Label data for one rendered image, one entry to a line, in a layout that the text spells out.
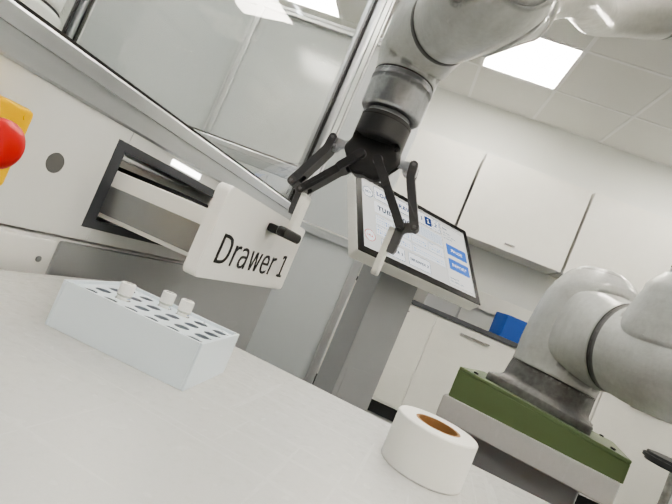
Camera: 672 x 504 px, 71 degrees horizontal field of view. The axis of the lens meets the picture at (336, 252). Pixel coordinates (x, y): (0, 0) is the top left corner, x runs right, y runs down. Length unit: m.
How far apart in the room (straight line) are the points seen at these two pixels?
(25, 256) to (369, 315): 1.09
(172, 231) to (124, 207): 0.07
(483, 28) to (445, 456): 0.42
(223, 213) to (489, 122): 4.19
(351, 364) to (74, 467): 1.31
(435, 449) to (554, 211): 3.84
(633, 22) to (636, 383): 0.57
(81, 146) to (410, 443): 0.45
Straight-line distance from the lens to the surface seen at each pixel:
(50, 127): 0.57
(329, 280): 2.33
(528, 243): 4.09
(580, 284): 0.94
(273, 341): 2.40
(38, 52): 0.55
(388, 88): 0.68
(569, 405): 0.93
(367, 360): 1.55
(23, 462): 0.26
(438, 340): 3.61
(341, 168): 0.68
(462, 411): 0.87
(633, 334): 0.83
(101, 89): 0.60
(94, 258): 0.67
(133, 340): 0.39
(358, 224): 1.35
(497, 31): 0.57
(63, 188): 0.60
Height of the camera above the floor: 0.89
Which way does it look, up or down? 2 degrees up
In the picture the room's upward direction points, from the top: 23 degrees clockwise
